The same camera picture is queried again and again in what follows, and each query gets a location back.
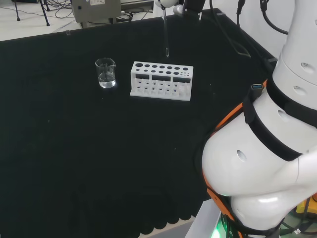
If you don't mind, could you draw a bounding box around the thin black cable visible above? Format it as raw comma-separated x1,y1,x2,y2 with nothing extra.
209,0,277,72

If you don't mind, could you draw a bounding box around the white test tube rack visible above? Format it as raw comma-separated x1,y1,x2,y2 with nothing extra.
129,61,194,102

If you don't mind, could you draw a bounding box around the small clear glass beaker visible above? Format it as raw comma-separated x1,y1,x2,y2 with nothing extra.
95,57,117,89

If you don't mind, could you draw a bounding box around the orange cable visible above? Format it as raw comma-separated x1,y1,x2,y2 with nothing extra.
201,79,269,238

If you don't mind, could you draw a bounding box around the black tripod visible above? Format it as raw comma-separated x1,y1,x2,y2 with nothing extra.
11,0,51,27

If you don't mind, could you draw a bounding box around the thick black cable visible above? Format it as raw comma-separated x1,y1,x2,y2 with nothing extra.
236,0,246,28
259,0,290,35

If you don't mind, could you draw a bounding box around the coiled black cable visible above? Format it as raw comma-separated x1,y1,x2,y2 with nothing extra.
115,11,134,23

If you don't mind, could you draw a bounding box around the black bench cloth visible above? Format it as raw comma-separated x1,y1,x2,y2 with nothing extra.
0,7,279,238

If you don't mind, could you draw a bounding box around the grey metal box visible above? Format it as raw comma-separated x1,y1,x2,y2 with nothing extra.
70,0,122,28

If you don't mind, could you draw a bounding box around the clear glass rod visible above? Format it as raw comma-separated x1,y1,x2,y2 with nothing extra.
161,5,171,58

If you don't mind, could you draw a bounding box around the yellow stop button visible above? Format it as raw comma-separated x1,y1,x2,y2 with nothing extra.
296,192,317,219

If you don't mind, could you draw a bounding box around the blue plug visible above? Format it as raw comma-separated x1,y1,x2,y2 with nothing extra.
251,83,264,97

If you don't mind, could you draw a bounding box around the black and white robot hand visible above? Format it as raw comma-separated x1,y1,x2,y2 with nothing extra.
155,0,178,9

